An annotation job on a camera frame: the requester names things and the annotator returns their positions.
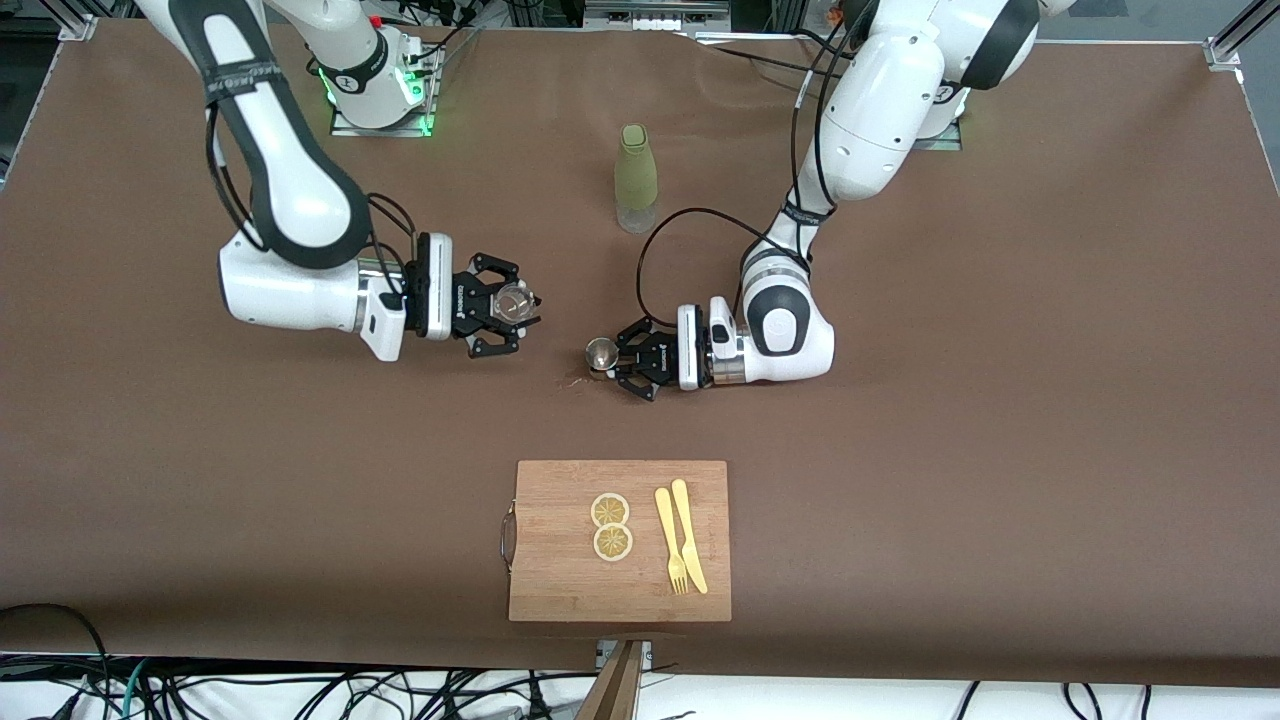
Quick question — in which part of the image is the yellow plastic fork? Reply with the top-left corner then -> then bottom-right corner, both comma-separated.
654,487 -> 691,596

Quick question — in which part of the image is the yellow plastic knife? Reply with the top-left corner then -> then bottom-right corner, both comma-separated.
671,478 -> 709,595

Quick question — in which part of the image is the olive green bottle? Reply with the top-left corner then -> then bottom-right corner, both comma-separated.
614,123 -> 659,235

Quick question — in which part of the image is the wooden cutting board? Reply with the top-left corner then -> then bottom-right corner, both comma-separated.
500,459 -> 733,623

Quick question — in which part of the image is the grey power strip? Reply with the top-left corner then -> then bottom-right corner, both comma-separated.
585,0 -> 731,31

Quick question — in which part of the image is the brown table cover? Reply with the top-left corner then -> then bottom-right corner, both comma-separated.
0,18 -> 1280,691

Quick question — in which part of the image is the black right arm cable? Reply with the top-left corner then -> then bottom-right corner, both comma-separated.
204,95 -> 421,301

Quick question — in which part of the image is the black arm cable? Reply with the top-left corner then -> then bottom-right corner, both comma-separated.
635,5 -> 873,326
204,95 -> 421,301

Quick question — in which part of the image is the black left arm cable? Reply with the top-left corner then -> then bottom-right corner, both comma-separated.
635,5 -> 873,326

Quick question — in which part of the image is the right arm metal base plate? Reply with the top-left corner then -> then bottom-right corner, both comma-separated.
328,45 -> 437,138

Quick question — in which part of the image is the metal table bracket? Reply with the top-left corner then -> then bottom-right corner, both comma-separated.
597,640 -> 653,673

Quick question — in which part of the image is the black cable on table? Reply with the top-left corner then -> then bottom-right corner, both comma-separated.
690,30 -> 851,79

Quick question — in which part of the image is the wooden post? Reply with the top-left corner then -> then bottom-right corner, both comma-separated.
575,640 -> 646,720

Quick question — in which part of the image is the teal floor cable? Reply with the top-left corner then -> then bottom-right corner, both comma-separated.
100,660 -> 151,720

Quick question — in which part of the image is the black floor cable loop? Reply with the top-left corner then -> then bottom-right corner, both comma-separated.
0,603 -> 113,720

